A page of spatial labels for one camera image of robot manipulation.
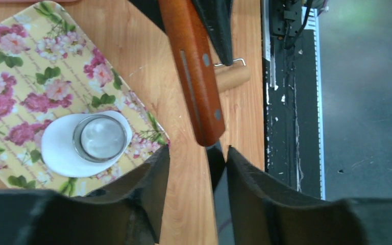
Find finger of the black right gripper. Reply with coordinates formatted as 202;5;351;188
192;0;233;66

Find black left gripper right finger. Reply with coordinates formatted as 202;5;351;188
227;147;392;244

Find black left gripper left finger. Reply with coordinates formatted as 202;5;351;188
0;145;170;244

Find metal scraper wooden handle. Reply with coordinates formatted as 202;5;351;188
157;0;236;245

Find wooden rolling pin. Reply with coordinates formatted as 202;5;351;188
214;58;251;93

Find white dough ball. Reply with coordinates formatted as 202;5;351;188
41;110;133;178

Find floral yellow tray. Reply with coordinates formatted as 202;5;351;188
0;1;169;197

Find pink tray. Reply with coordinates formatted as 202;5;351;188
0;0;78;3

